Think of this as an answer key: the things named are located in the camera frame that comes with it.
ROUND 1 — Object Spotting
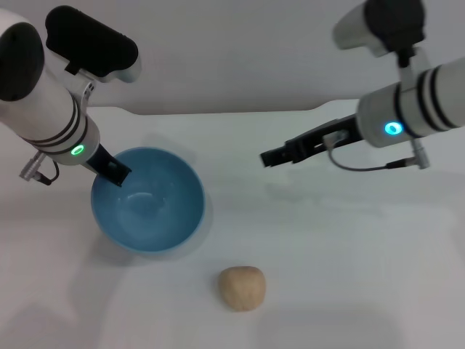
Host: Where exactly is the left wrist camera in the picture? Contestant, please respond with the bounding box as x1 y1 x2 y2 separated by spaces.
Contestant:
44 4 142 84

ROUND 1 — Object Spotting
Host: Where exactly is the blue ceramic bowl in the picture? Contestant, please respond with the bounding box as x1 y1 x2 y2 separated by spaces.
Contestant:
90 146 206 254

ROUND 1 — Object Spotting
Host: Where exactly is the beige egg yolk pastry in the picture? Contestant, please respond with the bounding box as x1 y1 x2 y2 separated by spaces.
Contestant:
217 265 267 312

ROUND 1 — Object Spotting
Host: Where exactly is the right gripper cable with plug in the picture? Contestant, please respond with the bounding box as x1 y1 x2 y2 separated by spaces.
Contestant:
322 131 431 172

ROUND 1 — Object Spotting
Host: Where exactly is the gripper cable with plug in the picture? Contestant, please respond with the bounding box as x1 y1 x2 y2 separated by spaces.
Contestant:
19 152 60 186
322 131 431 172

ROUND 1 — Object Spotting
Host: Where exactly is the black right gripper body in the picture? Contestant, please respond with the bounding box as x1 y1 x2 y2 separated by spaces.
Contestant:
284 115 364 164

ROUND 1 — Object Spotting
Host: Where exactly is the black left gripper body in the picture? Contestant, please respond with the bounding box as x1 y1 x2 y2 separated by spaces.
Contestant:
86 144 116 177

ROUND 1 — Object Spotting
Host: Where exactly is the left gripper cable with plug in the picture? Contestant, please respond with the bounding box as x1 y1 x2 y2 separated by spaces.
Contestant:
19 152 60 186

